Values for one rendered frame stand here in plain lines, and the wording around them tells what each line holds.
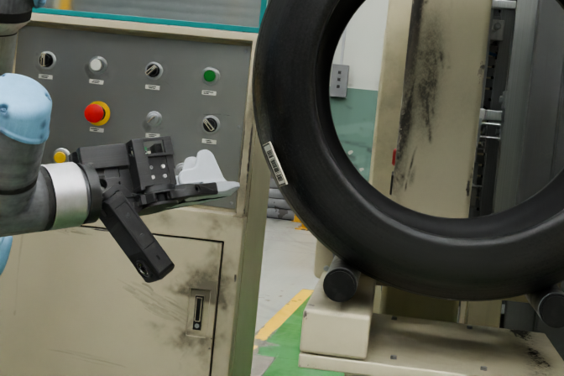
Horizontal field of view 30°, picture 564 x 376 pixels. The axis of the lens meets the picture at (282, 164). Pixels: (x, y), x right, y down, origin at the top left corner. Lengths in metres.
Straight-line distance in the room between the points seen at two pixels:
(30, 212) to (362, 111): 9.45
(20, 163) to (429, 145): 0.82
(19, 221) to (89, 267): 1.04
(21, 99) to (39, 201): 0.14
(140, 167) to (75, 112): 1.03
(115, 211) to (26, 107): 0.20
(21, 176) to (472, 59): 0.86
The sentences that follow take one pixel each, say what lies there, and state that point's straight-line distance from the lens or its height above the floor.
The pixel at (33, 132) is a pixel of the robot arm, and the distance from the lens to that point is 1.10.
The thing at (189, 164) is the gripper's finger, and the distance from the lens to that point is 1.33.
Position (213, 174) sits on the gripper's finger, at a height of 1.03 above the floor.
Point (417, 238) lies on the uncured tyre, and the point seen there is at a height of 0.97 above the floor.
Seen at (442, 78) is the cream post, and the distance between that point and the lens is 1.74.
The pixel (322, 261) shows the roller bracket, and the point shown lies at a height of 0.88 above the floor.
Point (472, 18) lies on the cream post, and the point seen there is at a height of 1.30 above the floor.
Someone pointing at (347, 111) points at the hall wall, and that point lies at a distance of 10.58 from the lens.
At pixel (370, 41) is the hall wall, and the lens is 10.59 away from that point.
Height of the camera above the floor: 1.12
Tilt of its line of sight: 3 degrees down
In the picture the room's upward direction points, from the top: 6 degrees clockwise
